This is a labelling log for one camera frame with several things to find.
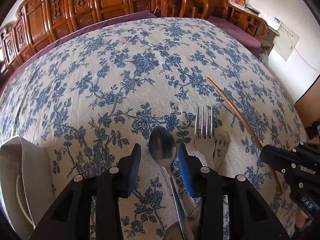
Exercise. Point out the grey metal tray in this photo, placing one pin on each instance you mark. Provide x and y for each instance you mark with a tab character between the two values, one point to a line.
19	156

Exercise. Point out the metal fork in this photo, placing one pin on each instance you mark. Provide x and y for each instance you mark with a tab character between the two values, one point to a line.
204	135

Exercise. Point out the white box on side table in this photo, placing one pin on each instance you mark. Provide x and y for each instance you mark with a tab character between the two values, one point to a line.
272	21

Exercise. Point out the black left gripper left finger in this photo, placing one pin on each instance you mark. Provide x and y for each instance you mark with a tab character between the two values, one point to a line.
69	215

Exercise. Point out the person's right hand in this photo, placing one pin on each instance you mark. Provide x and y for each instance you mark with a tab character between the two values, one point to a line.
300	218

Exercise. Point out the long carved wooden sofa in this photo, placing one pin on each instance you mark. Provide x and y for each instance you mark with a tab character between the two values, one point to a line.
41	22

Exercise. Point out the white wall panel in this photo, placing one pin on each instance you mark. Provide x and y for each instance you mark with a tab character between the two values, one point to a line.
285	42

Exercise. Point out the purple sofa cushion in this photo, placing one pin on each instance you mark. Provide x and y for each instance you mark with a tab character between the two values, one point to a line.
121	19

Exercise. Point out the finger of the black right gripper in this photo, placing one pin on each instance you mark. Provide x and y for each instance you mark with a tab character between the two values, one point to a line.
278	158

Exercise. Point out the carved wooden armchair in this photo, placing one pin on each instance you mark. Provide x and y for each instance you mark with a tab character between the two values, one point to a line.
251	24

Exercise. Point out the blue floral tablecloth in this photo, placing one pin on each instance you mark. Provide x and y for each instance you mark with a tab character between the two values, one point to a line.
90	99

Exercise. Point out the wooden side table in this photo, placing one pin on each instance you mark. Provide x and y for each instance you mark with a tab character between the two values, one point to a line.
267	41

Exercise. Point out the brown wooden chopstick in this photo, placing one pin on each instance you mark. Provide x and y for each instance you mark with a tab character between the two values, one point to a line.
246	126

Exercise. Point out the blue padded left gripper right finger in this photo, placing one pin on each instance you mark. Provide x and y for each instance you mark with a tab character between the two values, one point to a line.
250	217

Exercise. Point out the metal spoon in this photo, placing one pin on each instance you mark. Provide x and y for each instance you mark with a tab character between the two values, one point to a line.
163	150

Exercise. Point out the purple armchair cushion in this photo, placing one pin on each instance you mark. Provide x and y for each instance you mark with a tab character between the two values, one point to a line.
244	38

